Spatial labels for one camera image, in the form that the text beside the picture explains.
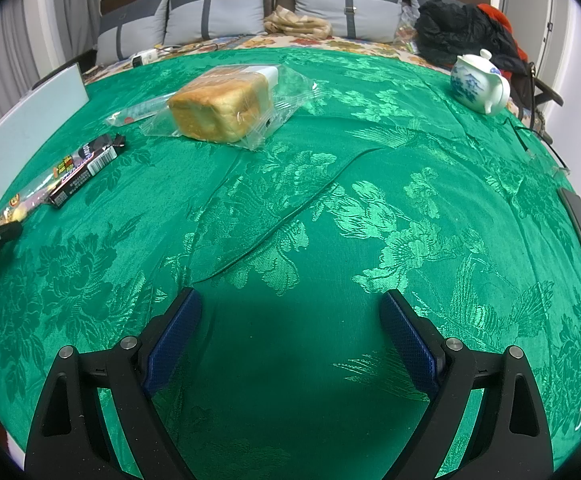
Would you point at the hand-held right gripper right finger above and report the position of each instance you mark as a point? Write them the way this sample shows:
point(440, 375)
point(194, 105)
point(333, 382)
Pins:
point(410, 345)

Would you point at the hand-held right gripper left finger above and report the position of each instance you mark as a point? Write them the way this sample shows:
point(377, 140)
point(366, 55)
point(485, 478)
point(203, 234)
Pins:
point(170, 347)

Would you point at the white board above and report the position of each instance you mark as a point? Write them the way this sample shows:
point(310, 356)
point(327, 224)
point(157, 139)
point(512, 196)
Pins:
point(20, 130)

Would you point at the black snack bar packet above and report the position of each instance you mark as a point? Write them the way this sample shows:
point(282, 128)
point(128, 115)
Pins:
point(85, 167)

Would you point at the green patterned blanket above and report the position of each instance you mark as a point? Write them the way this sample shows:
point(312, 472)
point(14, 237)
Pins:
point(320, 210)

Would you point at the grey curtain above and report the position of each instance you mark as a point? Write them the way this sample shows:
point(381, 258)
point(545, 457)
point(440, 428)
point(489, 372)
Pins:
point(20, 35)

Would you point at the white charger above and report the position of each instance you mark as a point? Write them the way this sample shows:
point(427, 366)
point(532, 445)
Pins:
point(140, 59)

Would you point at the bread loaf in clear bag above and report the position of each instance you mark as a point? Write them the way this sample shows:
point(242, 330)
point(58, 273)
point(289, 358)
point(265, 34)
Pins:
point(215, 110)

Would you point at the white and blue teapot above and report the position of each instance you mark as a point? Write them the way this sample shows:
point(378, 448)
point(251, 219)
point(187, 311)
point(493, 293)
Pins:
point(470, 85)

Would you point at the clear plastic bag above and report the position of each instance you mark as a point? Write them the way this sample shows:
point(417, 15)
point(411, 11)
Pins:
point(405, 30)

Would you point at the black jacket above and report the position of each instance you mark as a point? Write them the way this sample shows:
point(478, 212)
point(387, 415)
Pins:
point(450, 30)

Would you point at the beige patterned cloth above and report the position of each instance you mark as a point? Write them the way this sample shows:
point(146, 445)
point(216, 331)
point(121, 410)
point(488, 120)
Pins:
point(295, 25)

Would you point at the red cloth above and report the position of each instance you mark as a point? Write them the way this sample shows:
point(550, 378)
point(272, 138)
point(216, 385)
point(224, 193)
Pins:
point(495, 12)

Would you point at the white door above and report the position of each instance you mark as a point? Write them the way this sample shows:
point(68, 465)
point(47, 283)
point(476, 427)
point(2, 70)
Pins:
point(535, 10)

